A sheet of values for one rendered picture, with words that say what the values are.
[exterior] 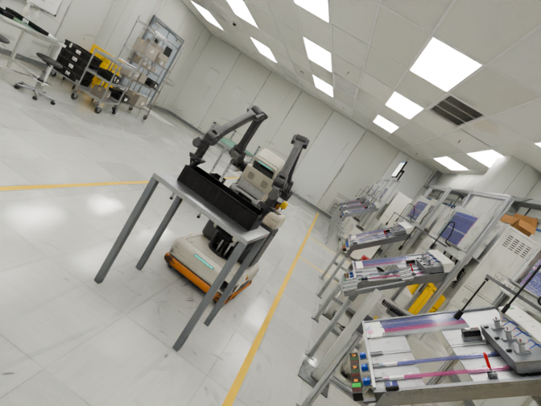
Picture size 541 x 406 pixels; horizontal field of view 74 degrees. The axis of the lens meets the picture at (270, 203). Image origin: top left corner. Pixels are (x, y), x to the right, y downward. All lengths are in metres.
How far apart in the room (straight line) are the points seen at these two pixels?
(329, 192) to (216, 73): 5.47
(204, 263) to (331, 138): 9.30
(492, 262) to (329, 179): 8.93
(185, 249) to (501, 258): 2.38
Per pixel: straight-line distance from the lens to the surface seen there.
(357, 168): 11.68
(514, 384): 1.74
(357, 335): 2.32
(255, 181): 2.71
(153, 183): 2.21
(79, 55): 8.16
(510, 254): 3.18
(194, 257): 2.88
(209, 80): 12.79
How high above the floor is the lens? 1.37
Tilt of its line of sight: 10 degrees down
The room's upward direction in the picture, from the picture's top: 33 degrees clockwise
